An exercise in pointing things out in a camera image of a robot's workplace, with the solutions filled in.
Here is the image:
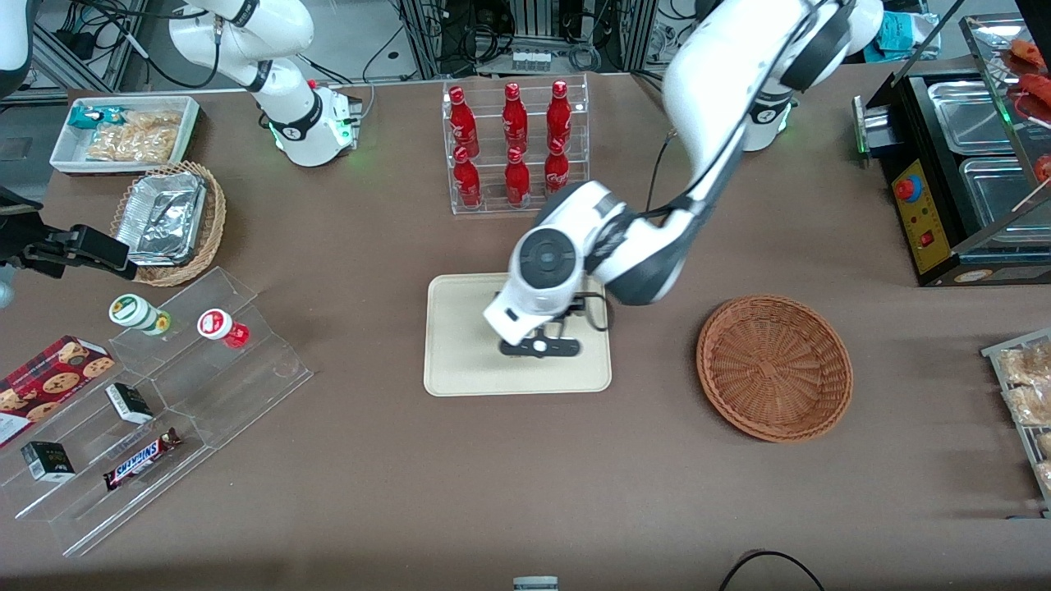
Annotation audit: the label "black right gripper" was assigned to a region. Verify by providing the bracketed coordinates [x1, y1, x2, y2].
[0, 189, 138, 281]

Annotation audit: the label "cream rectangular plastic tray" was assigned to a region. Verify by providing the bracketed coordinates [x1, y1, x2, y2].
[423, 273, 613, 397]

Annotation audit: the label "light wicker basket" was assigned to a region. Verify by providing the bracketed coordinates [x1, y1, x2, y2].
[111, 161, 227, 287]

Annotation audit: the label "brown round wicker basket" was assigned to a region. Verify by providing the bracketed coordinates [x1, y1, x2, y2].
[696, 295, 854, 444]

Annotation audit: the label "grey pastry rack tray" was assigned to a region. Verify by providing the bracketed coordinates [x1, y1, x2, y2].
[980, 328, 1051, 520]

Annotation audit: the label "green sunflower lidded jar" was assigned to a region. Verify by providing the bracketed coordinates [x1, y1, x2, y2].
[108, 294, 172, 337]

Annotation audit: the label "stack of foil containers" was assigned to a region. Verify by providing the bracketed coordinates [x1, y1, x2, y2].
[115, 171, 206, 268]

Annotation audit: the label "white rectangular snack bin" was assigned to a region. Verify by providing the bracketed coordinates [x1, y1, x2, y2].
[49, 95, 202, 176]

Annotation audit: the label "clear bags of crackers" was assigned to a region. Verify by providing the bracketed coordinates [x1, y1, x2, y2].
[86, 111, 183, 163]

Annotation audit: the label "red lidded small jar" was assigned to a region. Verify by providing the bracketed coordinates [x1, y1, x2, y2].
[197, 308, 250, 349]

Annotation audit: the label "teal snack packet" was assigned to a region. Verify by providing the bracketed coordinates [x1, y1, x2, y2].
[68, 106, 124, 131]

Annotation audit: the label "red tartan cookie box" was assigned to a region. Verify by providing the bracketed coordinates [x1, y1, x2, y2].
[0, 335, 116, 448]

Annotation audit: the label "clear acrylic bottle rack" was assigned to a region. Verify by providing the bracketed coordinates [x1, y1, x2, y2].
[442, 74, 590, 216]

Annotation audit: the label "small black box white label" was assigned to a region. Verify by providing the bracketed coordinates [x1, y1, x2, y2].
[105, 383, 154, 425]

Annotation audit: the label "red cola bottle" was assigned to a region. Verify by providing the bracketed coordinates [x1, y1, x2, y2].
[447, 86, 480, 157]
[502, 82, 530, 153]
[453, 146, 483, 208]
[504, 148, 531, 206]
[546, 80, 572, 150]
[544, 140, 571, 195]

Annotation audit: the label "clear acrylic stepped shelf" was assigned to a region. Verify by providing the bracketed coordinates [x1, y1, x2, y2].
[0, 267, 314, 559]

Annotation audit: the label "Snickers chocolate bar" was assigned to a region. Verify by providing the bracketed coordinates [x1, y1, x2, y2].
[103, 428, 183, 492]

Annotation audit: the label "black box with face print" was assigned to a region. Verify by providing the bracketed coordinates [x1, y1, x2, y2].
[21, 441, 76, 482]

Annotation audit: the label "black food warmer machine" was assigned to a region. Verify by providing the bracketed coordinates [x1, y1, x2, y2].
[852, 12, 1051, 288]

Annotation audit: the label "teal plastic bag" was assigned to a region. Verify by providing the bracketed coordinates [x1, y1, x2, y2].
[874, 10, 942, 63]

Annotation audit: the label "steel warmer pan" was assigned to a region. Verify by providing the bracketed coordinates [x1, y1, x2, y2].
[959, 156, 1051, 232]
[928, 80, 1017, 156]

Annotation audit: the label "wrapped pastry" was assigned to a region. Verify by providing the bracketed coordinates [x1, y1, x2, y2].
[1006, 384, 1051, 428]
[1000, 343, 1051, 387]

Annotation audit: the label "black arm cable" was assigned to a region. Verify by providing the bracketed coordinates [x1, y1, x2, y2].
[567, 291, 613, 334]

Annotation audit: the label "black loose cable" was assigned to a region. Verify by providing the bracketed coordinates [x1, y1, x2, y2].
[718, 549, 826, 591]

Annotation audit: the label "aluminium equipment frame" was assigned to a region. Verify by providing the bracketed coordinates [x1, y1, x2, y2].
[394, 0, 662, 80]

